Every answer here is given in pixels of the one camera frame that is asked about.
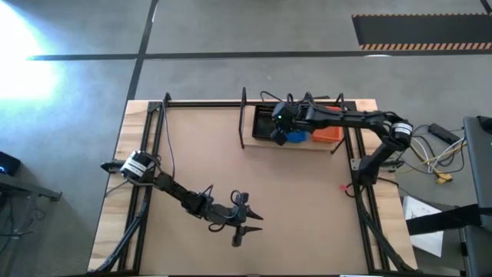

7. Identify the dark floor device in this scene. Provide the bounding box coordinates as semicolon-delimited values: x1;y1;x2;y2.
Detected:
0;150;22;177

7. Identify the wooden shelf with black frame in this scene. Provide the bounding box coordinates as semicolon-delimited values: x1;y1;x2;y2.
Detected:
238;86;357;155

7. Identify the yellow cable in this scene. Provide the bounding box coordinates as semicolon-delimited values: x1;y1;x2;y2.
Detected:
409;142;468;165

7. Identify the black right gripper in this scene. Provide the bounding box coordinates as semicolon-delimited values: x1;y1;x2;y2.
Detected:
270;105;316;147

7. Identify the orange plastic mesh basket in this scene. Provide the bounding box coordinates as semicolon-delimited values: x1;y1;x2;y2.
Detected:
311;105;344;144

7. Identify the blue plastic mesh basket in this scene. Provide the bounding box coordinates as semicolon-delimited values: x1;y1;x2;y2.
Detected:
286;130;309;145

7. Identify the black aluminium rig frame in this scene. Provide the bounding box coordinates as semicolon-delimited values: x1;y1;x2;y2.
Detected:
86;92;422;276

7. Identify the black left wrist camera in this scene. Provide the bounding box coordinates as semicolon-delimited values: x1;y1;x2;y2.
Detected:
229;189;250;207

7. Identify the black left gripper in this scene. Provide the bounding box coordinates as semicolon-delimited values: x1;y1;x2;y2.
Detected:
209;203;264;248

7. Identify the grey cart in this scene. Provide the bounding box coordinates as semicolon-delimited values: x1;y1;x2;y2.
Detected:
462;115;492;277

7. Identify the black strap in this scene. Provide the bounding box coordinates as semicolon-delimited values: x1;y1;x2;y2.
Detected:
405;203;492;236

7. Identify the white paper sheet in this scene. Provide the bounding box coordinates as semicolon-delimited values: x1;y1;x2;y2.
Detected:
402;195;445;258

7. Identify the white cable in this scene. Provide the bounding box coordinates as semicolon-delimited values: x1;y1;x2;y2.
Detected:
411;136;468;174

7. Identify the black power strip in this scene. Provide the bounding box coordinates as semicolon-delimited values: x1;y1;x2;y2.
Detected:
427;122;461;146

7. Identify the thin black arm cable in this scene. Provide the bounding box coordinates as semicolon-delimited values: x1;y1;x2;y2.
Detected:
161;100;177;181

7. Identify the black plastic mesh basket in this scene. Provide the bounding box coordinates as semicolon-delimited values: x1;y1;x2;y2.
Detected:
251;104;288;142

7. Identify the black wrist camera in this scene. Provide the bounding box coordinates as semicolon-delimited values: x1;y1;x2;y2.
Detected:
229;189;250;207
271;101;298;126

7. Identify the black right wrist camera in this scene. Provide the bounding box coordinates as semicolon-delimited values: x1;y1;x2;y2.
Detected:
271;101;298;126

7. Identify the black hazard-striped floor mat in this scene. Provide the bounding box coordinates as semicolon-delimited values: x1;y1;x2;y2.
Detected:
351;13;492;52

